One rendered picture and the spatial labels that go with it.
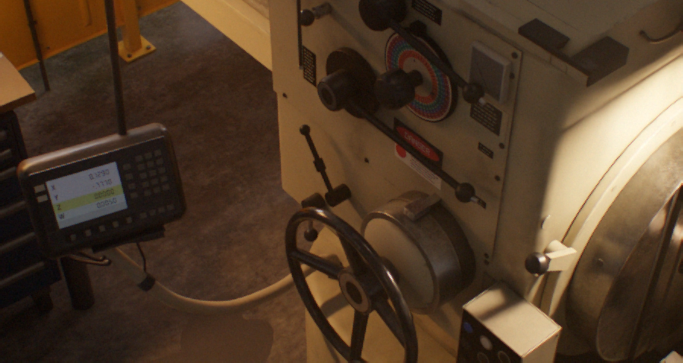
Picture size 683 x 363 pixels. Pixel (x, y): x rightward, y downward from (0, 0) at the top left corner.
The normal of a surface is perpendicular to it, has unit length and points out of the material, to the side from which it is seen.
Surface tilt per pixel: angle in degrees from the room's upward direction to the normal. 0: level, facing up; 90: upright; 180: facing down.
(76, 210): 70
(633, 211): 43
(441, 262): 52
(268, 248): 0
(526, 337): 0
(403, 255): 63
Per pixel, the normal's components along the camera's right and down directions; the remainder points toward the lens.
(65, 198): 0.40, 0.34
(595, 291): -0.76, 0.32
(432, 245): 0.38, -0.27
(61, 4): 0.64, 0.52
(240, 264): 0.00, -0.73
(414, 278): -0.37, 0.49
